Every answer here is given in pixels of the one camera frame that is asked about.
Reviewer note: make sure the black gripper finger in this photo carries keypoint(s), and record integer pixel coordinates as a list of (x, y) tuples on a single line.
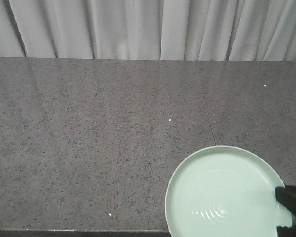
[(286, 196)]

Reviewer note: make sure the mint green round plate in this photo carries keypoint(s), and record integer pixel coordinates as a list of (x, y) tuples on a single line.
[(224, 191)]

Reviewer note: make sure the white pleated curtain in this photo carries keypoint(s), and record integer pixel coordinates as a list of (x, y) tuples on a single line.
[(202, 30)]

